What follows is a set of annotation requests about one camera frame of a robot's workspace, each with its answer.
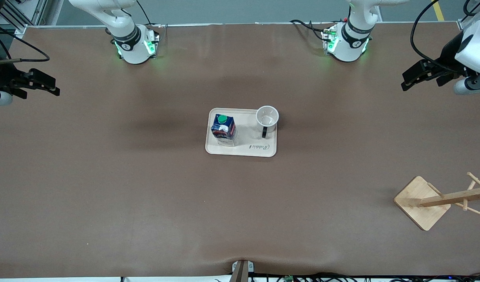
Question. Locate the beige tray with bear print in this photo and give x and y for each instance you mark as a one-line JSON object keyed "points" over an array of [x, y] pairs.
{"points": [[247, 150]]}

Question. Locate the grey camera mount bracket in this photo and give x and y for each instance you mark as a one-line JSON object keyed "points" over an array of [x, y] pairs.
{"points": [[243, 270]]}

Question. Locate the blue milk carton green cap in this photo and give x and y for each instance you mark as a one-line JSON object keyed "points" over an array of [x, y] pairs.
{"points": [[223, 129]]}

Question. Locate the wooden cup rack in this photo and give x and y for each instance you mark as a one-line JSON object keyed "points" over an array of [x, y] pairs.
{"points": [[418, 201]]}

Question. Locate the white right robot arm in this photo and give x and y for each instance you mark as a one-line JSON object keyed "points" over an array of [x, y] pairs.
{"points": [[130, 39]]}

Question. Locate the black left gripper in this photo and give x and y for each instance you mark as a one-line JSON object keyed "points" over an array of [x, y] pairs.
{"points": [[448, 55]]}

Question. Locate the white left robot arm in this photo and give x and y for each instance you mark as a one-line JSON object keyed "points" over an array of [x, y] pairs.
{"points": [[351, 41]]}

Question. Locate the aluminium frame profile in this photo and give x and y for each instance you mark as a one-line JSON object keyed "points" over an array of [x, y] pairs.
{"points": [[32, 11], [469, 21]]}

